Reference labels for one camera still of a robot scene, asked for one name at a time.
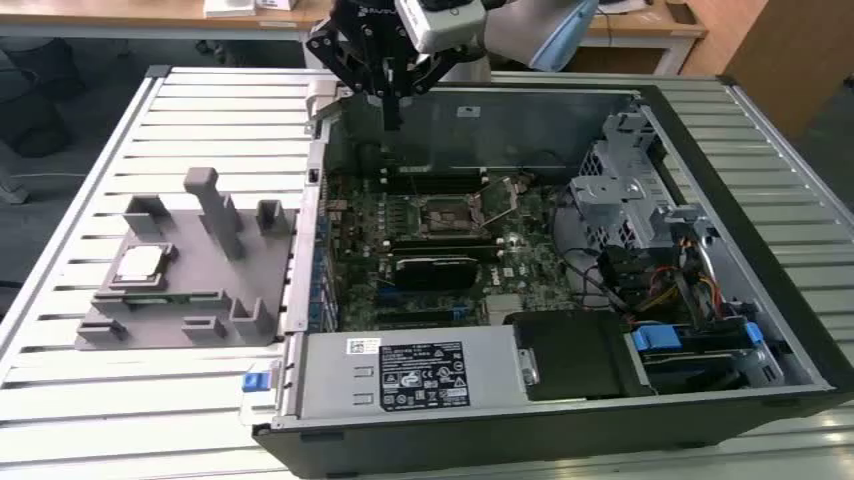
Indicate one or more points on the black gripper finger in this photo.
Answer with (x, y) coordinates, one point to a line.
(438, 71)
(321, 50)

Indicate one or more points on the metal locking lever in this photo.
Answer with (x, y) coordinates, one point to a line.
(416, 186)

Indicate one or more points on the silver CPU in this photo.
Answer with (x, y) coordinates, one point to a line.
(142, 265)

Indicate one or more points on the CPU socket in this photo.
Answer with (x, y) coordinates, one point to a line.
(444, 220)

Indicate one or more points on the small white box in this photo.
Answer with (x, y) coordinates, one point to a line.
(276, 5)

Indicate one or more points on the white cardboard box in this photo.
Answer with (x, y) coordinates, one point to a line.
(230, 9)

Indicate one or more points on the wooden desk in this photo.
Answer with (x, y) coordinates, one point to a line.
(655, 30)
(134, 20)

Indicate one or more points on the metal drive cage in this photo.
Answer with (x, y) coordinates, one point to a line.
(601, 192)

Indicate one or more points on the black phone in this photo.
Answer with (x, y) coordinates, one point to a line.
(683, 12)

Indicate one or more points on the black graphics card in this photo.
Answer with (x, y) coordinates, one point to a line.
(434, 275)

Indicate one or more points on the black waste bin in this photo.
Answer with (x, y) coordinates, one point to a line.
(41, 100)

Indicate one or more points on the green motherboard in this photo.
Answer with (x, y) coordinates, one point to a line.
(537, 297)

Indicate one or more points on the silver chipset heatsink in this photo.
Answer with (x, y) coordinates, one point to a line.
(505, 306)

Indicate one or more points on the grey parts rack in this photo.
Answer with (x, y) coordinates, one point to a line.
(194, 272)

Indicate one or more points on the black expansion slot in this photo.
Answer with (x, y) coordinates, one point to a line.
(414, 316)

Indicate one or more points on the wooden cabinet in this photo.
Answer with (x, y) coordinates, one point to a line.
(788, 50)

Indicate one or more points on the white furniture foot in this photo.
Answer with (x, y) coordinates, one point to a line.
(14, 190)

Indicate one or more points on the green RAM stick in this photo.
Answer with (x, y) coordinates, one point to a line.
(174, 299)

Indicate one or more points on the black plastic shroud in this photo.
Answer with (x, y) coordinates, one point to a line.
(575, 350)

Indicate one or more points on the silver power supply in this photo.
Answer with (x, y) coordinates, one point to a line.
(328, 360)

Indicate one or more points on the blue disk carrier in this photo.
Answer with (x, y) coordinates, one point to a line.
(655, 340)

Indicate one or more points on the blue case latch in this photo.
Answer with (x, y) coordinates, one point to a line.
(256, 382)

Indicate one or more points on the black hard disk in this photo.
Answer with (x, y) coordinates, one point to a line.
(695, 372)

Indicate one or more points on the black PC case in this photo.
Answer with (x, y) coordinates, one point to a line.
(535, 440)

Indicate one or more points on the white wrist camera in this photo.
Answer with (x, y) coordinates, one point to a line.
(444, 25)

